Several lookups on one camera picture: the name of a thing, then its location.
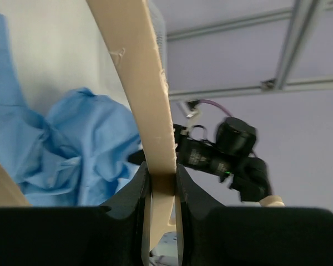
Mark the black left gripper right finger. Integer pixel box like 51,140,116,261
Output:
176,166,333,266

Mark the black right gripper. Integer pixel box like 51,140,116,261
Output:
127,124,219,175

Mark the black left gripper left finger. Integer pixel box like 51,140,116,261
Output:
0,163,150,265

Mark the blue button-up shirt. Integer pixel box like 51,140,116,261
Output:
0,14,140,207

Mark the beige wooden clothes hanger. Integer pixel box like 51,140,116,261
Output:
0,1,283,247

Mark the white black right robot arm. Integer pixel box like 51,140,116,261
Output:
174,117,273,202

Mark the white perforated plastic basket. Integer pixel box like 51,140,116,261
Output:
148,1,167,70

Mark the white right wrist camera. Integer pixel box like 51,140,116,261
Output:
181,100,201,132

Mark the aluminium right frame strut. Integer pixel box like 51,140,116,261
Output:
156,1,333,100

